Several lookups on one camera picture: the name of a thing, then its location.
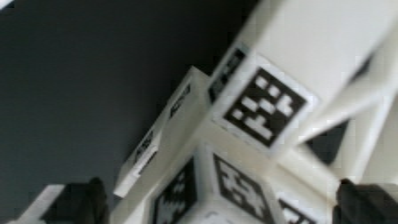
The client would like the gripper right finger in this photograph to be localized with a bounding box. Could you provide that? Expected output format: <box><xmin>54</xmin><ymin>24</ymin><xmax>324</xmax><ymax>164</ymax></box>
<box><xmin>333</xmin><ymin>179</ymin><xmax>398</xmax><ymax>224</ymax></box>

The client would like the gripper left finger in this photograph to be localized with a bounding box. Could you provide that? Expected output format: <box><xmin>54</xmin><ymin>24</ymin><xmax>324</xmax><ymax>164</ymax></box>
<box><xmin>6</xmin><ymin>178</ymin><xmax>112</xmax><ymax>224</ymax></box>

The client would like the white tagged cube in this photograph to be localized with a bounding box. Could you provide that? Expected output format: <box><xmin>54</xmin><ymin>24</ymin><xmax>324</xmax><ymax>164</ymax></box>
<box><xmin>148</xmin><ymin>143</ymin><xmax>286</xmax><ymax>224</ymax></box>

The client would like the white chair seat part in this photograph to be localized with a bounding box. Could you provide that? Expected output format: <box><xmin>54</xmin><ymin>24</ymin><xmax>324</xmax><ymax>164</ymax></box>
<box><xmin>111</xmin><ymin>69</ymin><xmax>331</xmax><ymax>224</ymax></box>

